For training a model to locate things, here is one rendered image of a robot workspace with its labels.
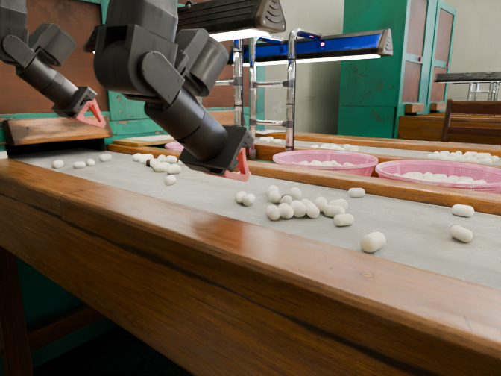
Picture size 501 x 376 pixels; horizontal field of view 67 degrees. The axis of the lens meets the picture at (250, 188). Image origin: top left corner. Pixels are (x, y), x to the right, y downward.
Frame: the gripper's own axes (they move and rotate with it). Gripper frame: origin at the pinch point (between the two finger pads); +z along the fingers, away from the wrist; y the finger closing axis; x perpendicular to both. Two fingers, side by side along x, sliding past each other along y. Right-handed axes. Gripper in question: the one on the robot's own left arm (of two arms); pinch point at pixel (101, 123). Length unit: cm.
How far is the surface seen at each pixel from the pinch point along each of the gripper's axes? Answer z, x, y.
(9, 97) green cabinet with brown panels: -8.2, -0.9, 38.2
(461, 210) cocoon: 20, -2, -74
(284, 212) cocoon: 5, 9, -54
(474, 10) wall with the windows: 324, -415, 25
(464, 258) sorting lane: 8, 9, -78
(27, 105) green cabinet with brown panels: -3.3, -2.0, 38.2
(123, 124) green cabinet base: 24.3, -16.1, 36.8
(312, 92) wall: 212, -191, 112
